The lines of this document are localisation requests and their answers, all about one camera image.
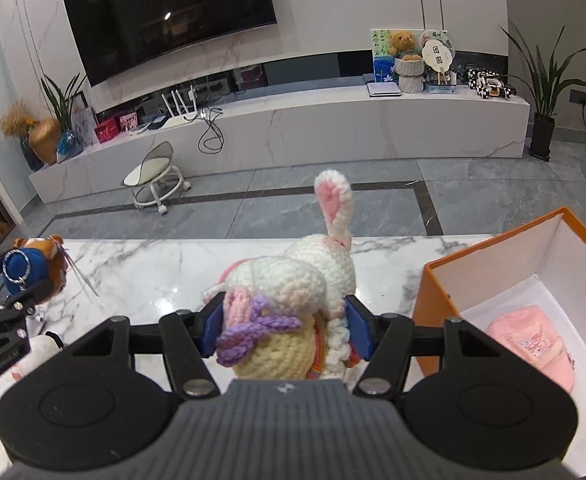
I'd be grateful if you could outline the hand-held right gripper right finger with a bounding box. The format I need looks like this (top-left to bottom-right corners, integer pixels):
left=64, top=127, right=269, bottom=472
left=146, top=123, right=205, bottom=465
left=344, top=294, right=506, bottom=402

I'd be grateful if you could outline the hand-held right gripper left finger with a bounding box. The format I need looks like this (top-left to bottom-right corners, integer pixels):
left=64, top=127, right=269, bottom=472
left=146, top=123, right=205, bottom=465
left=70, top=291, right=226, bottom=402

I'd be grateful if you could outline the white plush dog striped hat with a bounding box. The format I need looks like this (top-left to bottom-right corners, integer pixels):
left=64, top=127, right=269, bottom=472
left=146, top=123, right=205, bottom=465
left=10, top=330, right=66, bottom=386

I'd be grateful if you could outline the brown bear plush keychain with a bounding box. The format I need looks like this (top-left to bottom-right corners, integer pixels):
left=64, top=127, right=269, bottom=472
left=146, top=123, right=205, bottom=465
left=3, top=235, right=71, bottom=306

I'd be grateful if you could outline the orange cardboard box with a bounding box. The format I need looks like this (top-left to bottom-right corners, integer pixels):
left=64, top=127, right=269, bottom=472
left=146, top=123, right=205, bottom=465
left=412, top=206, right=586, bottom=480

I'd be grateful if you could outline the crochet bunny doll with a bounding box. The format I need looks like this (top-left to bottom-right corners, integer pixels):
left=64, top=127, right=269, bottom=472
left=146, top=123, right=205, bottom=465
left=203, top=170, right=374, bottom=383

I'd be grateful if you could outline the pink cap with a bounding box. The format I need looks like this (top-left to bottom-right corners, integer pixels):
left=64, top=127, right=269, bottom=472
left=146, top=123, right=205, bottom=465
left=484, top=305, right=576, bottom=395

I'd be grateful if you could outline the golden vase with dried grass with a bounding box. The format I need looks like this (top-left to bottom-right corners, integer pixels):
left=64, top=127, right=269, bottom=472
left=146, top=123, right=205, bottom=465
left=0, top=100, right=64, bottom=168

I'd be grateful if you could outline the blue glass vase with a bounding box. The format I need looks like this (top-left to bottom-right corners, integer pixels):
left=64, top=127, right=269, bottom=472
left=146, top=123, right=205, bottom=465
left=57, top=130, right=84, bottom=160

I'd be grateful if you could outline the white rolling stool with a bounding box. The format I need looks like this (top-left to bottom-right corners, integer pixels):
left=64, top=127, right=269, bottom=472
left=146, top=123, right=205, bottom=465
left=123, top=141, right=191, bottom=213

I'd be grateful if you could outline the red gift box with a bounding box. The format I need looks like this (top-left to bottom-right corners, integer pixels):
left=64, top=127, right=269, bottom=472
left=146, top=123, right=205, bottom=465
left=94, top=121, right=118, bottom=145

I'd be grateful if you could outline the tall leafy plant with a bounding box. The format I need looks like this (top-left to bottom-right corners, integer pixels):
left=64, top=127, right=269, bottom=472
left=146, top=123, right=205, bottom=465
left=40, top=72, right=91, bottom=131

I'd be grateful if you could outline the white marble tv console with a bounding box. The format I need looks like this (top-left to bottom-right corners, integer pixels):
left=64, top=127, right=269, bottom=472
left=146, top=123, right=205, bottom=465
left=28, top=50, right=531, bottom=206

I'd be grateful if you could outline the white router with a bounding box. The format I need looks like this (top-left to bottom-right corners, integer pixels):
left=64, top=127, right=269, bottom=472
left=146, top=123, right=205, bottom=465
left=165, top=87, right=198, bottom=128

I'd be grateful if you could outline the silver laptop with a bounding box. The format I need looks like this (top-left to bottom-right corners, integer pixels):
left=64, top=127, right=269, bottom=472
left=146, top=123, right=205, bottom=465
left=363, top=74, right=404, bottom=98

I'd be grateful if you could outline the blue green painting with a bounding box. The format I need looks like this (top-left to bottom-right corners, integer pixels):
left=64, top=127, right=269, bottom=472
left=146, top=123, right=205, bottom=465
left=370, top=29, right=398, bottom=83

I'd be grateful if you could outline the potted plant black pot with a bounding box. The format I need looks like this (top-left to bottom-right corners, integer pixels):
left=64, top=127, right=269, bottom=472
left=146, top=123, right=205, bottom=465
left=498, top=22, right=586, bottom=163

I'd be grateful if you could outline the checkered toy car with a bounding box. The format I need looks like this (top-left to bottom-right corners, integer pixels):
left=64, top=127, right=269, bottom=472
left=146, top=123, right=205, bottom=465
left=467, top=66, right=518, bottom=101

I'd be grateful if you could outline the white round hand fan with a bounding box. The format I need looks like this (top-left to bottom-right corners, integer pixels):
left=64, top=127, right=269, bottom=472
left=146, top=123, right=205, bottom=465
left=420, top=40, right=454, bottom=86

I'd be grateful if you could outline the brown teddy bear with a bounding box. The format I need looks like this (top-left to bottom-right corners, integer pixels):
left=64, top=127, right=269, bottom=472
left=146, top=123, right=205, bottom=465
left=388, top=30, right=422, bottom=59

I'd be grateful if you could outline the floral round hand fan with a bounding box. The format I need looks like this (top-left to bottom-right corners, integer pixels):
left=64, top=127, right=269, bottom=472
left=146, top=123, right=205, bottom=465
left=423, top=29, right=457, bottom=53

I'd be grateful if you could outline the black curved television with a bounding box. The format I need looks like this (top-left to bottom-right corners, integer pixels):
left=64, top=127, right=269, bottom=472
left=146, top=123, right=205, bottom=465
left=63, top=0, right=278, bottom=88

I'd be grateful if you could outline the photo frame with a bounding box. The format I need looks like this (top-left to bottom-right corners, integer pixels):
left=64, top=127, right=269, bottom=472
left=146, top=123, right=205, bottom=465
left=70, top=92, right=101, bottom=146

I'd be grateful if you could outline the black cable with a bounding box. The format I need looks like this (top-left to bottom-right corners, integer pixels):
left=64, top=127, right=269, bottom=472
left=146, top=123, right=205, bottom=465
left=198, top=107, right=224, bottom=155

